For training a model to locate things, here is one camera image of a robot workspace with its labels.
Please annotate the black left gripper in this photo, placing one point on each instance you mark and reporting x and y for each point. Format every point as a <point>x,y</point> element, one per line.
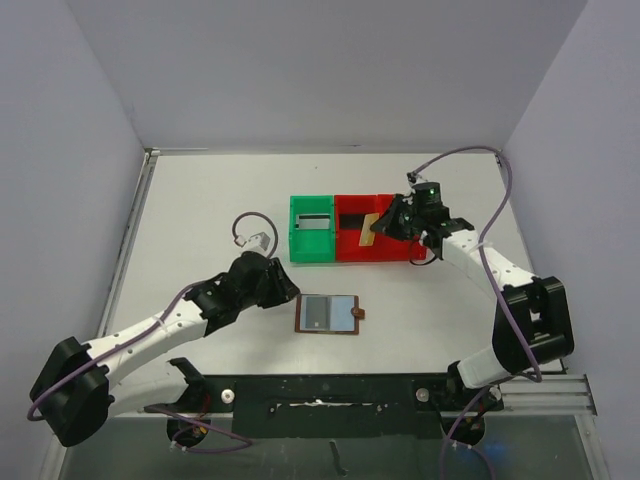
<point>282,289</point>

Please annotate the black card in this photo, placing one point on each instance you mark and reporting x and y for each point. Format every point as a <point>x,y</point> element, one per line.
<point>351,222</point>

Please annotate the brown leather card holder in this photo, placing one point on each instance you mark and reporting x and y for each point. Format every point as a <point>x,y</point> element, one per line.
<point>345,315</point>

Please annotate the aluminium rail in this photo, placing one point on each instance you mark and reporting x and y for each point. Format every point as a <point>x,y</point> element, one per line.
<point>128,240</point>
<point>555,395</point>

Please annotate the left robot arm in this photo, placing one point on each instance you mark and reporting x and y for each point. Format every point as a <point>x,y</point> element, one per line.
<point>73,393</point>

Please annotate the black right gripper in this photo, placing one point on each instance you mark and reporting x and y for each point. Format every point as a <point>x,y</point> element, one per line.
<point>396,222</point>

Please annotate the aluminium left rail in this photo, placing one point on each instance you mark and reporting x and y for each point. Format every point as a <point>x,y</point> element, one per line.
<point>128,240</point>

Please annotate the green bin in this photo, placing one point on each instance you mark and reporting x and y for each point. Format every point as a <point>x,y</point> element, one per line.
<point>312,246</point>

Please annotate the red bin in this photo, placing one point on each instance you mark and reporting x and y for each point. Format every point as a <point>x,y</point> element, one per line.
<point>347,249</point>
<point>393,250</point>

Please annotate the red bin right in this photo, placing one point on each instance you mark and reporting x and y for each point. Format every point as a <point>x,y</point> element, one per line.
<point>393,250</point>

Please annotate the aluminium front rail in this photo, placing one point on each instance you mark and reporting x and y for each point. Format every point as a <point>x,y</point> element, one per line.
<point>555,395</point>

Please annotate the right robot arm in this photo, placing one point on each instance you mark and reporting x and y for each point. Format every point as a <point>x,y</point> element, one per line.
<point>532,324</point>

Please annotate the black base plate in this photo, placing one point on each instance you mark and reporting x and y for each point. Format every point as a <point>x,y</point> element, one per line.
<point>249,407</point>

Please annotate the red bin middle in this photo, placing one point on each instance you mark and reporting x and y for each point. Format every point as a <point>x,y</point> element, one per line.
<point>347,249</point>

